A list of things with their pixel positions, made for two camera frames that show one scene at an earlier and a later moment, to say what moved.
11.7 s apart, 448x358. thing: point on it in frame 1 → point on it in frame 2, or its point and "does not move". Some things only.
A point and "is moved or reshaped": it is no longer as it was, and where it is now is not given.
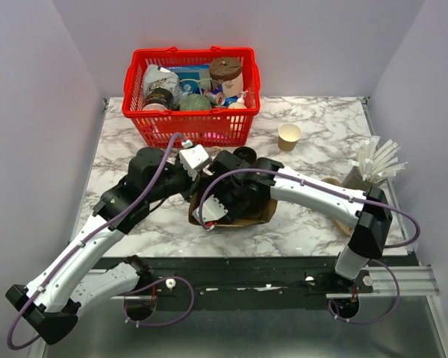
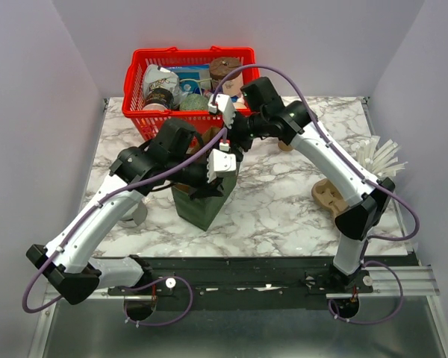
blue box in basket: x=193 y=78 does not move
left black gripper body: x=181 y=182 does not move
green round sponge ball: x=195 y=101 does not move
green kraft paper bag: x=222 y=220 is moved or reshaped
